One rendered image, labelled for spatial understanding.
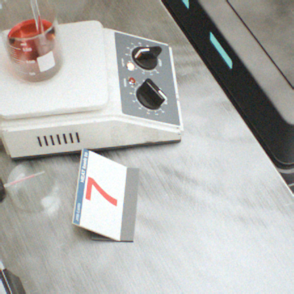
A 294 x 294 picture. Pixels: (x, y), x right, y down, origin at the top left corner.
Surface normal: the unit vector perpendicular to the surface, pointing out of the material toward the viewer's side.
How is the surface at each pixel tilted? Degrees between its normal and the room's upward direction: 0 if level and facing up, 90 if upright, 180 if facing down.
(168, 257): 0
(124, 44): 30
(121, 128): 90
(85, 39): 0
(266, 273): 0
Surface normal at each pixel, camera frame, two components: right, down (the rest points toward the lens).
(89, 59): -0.05, -0.54
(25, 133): 0.10, 0.84
